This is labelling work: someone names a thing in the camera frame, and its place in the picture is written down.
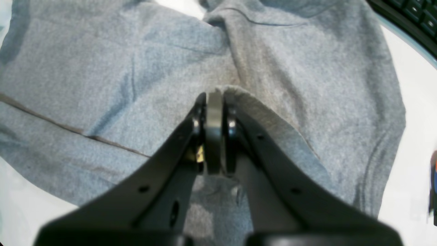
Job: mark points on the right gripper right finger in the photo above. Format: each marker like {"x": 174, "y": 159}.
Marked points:
{"x": 286, "y": 206}

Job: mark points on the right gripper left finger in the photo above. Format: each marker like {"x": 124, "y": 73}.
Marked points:
{"x": 149, "y": 207}

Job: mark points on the grey t-shirt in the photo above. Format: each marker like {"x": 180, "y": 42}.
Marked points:
{"x": 91, "y": 89}

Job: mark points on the blue black tape measure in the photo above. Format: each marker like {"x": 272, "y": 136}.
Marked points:
{"x": 432, "y": 204}

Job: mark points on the black computer keyboard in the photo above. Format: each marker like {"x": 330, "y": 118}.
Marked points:
{"x": 417, "y": 18}

